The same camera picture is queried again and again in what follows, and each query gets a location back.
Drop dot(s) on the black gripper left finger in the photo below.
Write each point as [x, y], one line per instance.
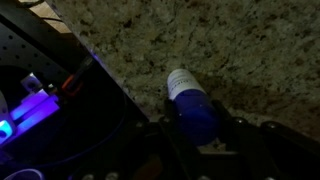
[176, 150]

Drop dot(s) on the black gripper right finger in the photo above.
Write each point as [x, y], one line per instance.
[263, 150]

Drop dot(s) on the white bottle with blue cap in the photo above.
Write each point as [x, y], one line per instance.
[191, 106]

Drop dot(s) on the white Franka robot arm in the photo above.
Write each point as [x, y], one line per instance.
[33, 106]

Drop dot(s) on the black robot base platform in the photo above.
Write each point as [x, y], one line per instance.
[83, 133]

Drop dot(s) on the grey round dome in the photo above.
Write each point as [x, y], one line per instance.
[23, 175]

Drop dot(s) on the wooden vanity cabinet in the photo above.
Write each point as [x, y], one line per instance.
[50, 16]

